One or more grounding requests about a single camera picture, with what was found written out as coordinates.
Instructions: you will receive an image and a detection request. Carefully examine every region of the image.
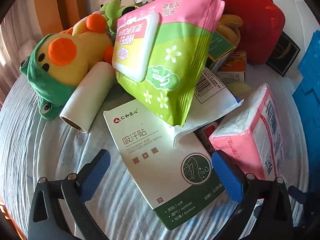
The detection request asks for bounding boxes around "yellow duck plush green hood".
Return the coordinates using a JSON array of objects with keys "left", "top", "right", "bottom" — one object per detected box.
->
[{"left": 20, "top": 12, "right": 113, "bottom": 120}]

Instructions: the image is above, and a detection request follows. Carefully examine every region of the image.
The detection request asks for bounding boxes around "small white medicine bottle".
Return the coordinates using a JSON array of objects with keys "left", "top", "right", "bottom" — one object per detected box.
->
[{"left": 195, "top": 122, "right": 218, "bottom": 155}]

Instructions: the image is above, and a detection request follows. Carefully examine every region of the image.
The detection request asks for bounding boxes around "green medicine box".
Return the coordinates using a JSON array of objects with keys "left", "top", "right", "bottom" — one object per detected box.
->
[{"left": 206, "top": 31, "right": 235, "bottom": 73}]

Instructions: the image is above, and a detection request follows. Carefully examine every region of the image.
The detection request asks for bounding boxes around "pink tissue pack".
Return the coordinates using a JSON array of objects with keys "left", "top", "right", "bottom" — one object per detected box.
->
[{"left": 209, "top": 83, "right": 285, "bottom": 180}]

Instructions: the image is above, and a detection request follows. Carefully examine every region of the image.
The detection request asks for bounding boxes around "pink green wet wipes pack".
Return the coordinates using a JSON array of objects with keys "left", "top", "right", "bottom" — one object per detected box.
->
[{"left": 112, "top": 1, "right": 214, "bottom": 126}]

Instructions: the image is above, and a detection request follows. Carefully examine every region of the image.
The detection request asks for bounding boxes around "black gift box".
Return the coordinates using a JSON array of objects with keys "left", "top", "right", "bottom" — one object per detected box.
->
[{"left": 266, "top": 32, "right": 300, "bottom": 76}]

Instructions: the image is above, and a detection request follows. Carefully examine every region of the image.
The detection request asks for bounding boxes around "light green soft ball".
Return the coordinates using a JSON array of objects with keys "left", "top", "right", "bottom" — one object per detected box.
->
[{"left": 226, "top": 82, "right": 252, "bottom": 100}]

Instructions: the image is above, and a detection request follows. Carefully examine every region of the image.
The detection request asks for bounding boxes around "blue plastic storage crate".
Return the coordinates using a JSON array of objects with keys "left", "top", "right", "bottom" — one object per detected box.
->
[{"left": 293, "top": 30, "right": 320, "bottom": 192}]

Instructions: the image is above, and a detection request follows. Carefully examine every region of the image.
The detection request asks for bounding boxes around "orange white small box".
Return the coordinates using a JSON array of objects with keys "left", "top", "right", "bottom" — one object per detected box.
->
[{"left": 216, "top": 50, "right": 247, "bottom": 83}]

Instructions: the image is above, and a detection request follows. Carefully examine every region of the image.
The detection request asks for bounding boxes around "red handbag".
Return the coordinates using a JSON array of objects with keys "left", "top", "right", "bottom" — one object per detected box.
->
[{"left": 223, "top": 0, "right": 285, "bottom": 65}]

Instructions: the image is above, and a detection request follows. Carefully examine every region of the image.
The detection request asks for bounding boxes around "white green sweat patch box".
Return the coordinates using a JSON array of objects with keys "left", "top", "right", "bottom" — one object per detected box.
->
[{"left": 104, "top": 100, "right": 225, "bottom": 230}]

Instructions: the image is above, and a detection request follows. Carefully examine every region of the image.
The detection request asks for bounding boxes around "green frog plush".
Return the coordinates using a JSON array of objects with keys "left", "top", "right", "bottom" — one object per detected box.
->
[{"left": 100, "top": 0, "right": 136, "bottom": 36}]

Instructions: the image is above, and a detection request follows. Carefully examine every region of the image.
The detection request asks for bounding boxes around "white medical gauze pack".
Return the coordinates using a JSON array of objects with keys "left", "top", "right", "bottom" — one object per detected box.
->
[{"left": 173, "top": 68, "right": 243, "bottom": 146}]

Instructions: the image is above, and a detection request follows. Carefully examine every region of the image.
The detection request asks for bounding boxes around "white paper roll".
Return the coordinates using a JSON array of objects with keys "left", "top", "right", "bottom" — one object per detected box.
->
[{"left": 60, "top": 62, "right": 116, "bottom": 133}]

